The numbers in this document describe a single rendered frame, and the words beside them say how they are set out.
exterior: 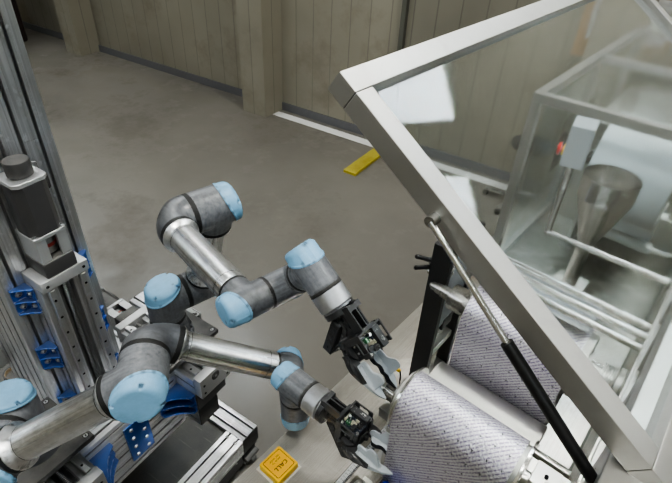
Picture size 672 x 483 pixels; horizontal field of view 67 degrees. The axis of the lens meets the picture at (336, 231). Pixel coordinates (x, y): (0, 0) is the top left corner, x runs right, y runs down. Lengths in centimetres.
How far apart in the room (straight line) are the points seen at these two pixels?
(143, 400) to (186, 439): 114
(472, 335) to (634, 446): 60
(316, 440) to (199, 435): 95
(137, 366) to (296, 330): 181
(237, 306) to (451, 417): 47
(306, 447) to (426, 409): 49
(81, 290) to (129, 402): 49
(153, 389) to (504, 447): 72
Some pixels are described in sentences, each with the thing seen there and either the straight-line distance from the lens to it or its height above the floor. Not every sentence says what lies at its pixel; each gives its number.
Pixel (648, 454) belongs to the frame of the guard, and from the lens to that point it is 65.
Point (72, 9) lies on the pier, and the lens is 750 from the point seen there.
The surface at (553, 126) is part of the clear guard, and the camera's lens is 83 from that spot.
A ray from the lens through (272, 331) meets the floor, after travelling 294.
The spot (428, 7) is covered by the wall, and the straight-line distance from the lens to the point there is 447.
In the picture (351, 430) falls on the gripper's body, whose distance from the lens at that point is 120.
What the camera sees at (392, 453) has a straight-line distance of 119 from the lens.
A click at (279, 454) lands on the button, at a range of 143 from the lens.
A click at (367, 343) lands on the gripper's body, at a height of 138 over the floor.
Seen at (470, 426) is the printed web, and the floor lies 131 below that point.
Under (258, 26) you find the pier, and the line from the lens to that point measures 512.
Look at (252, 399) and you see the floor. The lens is 267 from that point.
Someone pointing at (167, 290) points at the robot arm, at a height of 105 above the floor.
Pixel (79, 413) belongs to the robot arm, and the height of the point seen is 115.
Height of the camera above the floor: 216
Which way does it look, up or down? 36 degrees down
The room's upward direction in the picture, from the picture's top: 3 degrees clockwise
